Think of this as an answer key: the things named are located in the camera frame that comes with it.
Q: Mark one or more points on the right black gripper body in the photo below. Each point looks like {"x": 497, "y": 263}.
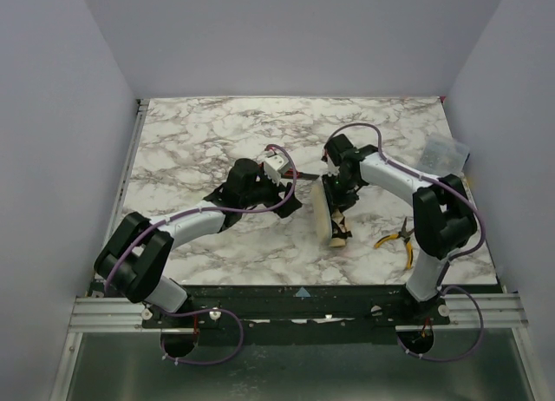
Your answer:
{"x": 329, "y": 197}

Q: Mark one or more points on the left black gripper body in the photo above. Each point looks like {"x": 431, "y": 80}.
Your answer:
{"x": 283, "y": 197}

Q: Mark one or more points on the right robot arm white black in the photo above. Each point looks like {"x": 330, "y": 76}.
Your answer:
{"x": 443, "y": 218}

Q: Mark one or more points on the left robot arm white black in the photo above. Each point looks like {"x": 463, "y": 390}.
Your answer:
{"x": 134, "y": 258}

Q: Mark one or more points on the red black utility knife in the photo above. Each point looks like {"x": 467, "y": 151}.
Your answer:
{"x": 288, "y": 175}

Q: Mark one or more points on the clear plastic screw box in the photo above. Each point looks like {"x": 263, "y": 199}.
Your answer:
{"x": 443, "y": 155}

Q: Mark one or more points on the blue tape triangle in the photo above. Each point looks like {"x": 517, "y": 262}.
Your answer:
{"x": 302, "y": 293}

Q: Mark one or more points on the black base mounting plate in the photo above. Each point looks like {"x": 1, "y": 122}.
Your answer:
{"x": 272, "y": 315}

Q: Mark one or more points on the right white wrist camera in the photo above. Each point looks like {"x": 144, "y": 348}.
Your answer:
{"x": 331, "y": 168}

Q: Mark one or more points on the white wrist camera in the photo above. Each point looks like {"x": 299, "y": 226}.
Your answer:
{"x": 331, "y": 168}
{"x": 274, "y": 167}

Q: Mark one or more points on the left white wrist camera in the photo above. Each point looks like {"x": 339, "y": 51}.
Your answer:
{"x": 274, "y": 167}

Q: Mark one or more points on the aluminium rail frame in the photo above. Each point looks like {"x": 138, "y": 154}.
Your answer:
{"x": 185, "y": 150}

